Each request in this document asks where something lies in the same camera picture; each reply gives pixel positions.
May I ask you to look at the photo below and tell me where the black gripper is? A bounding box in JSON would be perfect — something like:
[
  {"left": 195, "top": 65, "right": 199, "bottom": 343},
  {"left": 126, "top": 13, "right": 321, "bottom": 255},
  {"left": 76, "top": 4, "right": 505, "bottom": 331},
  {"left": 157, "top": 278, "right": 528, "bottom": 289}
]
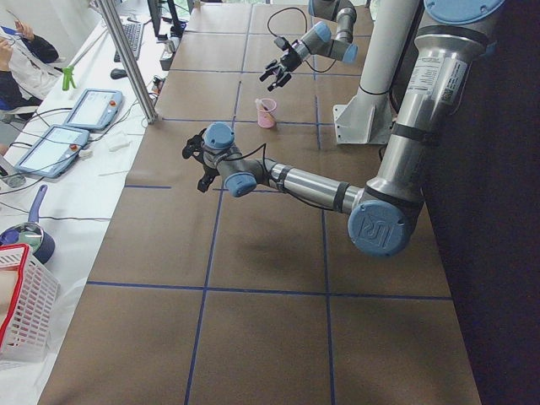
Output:
[
  {"left": 197, "top": 164, "right": 219, "bottom": 193},
  {"left": 259, "top": 41, "right": 306, "bottom": 91}
]

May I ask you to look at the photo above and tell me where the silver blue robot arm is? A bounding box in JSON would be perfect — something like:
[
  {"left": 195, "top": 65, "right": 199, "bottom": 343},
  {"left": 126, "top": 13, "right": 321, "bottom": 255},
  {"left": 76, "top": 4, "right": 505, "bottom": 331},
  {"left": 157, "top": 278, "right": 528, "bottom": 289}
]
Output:
[
  {"left": 182, "top": 1, "right": 504, "bottom": 257},
  {"left": 259, "top": 1, "right": 358, "bottom": 91}
]

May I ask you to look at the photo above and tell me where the pink mesh pen holder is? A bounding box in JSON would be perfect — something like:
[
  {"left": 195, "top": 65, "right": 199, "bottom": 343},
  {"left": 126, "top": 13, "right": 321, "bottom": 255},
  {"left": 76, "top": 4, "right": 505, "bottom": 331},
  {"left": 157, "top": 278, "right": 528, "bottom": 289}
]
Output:
[{"left": 256, "top": 98, "right": 277, "bottom": 129}]

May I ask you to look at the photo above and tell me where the black monitor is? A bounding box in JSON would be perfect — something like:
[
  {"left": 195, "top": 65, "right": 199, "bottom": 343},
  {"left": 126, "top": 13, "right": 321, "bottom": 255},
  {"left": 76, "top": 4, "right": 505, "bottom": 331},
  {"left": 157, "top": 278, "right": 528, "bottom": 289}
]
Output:
[{"left": 147, "top": 0, "right": 186, "bottom": 42}]

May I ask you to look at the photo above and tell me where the upper blue teach pendant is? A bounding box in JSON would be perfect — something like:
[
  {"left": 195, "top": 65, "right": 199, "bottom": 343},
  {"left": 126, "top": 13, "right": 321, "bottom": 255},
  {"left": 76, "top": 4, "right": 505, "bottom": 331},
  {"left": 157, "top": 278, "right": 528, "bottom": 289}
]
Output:
[{"left": 64, "top": 89, "right": 123, "bottom": 131}]

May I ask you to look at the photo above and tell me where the blue teach pendant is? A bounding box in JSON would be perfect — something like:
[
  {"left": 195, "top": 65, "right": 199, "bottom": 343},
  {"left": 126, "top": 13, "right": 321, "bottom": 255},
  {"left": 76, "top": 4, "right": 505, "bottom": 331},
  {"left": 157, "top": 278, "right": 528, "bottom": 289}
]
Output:
[
  {"left": 64, "top": 89, "right": 123, "bottom": 131},
  {"left": 14, "top": 125, "right": 89, "bottom": 178}
]

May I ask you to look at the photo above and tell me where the black computer mouse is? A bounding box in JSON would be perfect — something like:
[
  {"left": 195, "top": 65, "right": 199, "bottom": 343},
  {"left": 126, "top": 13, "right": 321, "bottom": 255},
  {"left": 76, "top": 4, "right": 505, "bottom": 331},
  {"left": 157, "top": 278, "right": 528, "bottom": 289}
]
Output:
[{"left": 110, "top": 68, "right": 127, "bottom": 80}]

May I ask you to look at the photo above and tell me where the black keyboard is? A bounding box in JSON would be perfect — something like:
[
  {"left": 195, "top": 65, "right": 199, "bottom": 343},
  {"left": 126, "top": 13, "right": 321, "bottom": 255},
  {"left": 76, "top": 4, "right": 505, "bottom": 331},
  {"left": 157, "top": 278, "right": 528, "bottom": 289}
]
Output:
[{"left": 122, "top": 22, "right": 144, "bottom": 60}]

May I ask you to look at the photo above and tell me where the lower blue teach pendant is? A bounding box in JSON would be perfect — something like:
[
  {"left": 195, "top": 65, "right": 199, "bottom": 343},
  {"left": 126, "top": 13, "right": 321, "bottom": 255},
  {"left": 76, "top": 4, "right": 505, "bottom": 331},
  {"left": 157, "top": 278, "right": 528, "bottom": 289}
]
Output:
[{"left": 14, "top": 125, "right": 89, "bottom": 178}]

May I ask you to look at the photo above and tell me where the green plastic clamp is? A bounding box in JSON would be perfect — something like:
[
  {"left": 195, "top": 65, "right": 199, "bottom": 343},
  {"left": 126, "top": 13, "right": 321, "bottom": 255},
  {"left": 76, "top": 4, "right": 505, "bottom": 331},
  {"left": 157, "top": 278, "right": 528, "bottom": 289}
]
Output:
[{"left": 62, "top": 66, "right": 77, "bottom": 91}]

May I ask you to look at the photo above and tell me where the blue saucepan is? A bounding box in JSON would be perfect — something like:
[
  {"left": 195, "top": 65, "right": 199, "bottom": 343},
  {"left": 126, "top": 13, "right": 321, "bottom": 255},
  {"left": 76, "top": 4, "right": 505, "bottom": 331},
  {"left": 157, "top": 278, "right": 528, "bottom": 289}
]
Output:
[{"left": 1, "top": 185, "right": 56, "bottom": 264}]

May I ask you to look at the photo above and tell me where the seated person in white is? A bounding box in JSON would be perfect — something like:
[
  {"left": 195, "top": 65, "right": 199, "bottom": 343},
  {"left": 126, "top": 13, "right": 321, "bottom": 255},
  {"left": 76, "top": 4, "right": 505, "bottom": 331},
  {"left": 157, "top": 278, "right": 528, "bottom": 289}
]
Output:
[{"left": 1, "top": 19, "right": 62, "bottom": 111}]

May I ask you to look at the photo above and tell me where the white plastic basket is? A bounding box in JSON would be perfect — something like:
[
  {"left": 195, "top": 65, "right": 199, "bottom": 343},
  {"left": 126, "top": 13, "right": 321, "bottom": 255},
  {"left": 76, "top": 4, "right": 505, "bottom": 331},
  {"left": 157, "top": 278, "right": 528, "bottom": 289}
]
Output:
[{"left": 1, "top": 244, "right": 59, "bottom": 370}]

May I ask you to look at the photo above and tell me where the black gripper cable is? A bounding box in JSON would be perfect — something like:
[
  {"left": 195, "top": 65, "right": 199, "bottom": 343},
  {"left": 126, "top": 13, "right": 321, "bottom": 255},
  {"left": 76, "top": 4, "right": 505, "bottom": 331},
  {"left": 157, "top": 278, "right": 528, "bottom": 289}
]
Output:
[
  {"left": 197, "top": 143, "right": 338, "bottom": 212},
  {"left": 267, "top": 6, "right": 338, "bottom": 73}
]

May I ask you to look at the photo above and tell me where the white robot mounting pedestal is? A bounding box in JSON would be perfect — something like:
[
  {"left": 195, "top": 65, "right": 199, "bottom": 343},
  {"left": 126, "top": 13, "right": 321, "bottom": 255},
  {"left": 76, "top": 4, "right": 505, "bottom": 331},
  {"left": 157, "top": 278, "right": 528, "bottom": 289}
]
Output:
[{"left": 333, "top": 0, "right": 419, "bottom": 144}]

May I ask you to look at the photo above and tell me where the aluminium frame post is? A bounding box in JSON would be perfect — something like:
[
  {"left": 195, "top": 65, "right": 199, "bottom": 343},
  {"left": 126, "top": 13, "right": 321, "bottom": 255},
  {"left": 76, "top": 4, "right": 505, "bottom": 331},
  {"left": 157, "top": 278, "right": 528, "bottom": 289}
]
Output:
[{"left": 96, "top": 0, "right": 158, "bottom": 125}]

